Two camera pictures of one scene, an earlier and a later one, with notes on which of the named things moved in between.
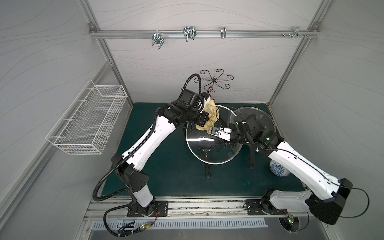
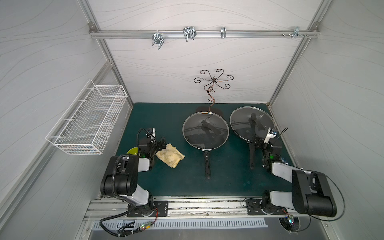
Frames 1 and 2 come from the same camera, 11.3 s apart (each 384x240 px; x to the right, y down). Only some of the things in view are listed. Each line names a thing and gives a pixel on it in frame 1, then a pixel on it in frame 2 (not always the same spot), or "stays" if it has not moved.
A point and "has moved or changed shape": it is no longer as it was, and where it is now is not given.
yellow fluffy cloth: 210,107 → 170,156
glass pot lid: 266,122 stays
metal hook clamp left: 157,38 stays
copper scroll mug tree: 214,80 stays
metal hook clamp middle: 189,32 stays
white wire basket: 87,125 stays
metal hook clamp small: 223,32 stays
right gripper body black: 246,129 → 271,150
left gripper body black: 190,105 → 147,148
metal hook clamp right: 296,32 stays
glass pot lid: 208,148 has moved or changed shape
